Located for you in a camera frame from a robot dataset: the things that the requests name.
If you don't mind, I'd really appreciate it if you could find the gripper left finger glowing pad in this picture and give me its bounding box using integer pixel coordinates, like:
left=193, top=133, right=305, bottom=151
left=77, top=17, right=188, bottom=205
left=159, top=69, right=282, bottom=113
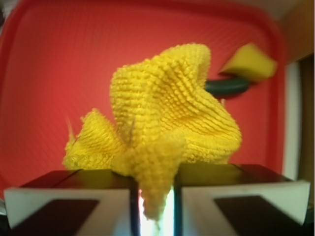
left=4, top=170, right=139, bottom=236

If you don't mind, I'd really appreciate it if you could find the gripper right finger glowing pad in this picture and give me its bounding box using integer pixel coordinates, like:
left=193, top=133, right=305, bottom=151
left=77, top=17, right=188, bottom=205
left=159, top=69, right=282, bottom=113
left=174, top=163, right=311, bottom=236

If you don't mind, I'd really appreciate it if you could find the yellow microfiber cloth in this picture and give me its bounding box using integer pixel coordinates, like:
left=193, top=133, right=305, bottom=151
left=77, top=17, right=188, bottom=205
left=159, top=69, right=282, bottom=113
left=63, top=44, right=242, bottom=222

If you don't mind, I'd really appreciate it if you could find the dark green toy cucumber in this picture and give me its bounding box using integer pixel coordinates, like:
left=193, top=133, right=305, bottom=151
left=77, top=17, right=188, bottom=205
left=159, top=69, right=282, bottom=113
left=204, top=77, right=250, bottom=97

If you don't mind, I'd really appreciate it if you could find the yellow sponge wedge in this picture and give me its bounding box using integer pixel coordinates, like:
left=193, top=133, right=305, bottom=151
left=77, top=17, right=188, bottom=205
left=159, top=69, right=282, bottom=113
left=220, top=43, right=278, bottom=83

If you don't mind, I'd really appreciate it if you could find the red plastic tray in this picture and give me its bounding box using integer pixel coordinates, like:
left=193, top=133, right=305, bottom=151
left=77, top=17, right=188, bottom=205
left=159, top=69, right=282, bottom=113
left=0, top=0, right=286, bottom=189

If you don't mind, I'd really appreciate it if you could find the brown cardboard box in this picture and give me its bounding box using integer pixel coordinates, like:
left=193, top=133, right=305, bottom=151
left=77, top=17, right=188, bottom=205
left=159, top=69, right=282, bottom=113
left=278, top=0, right=315, bottom=63

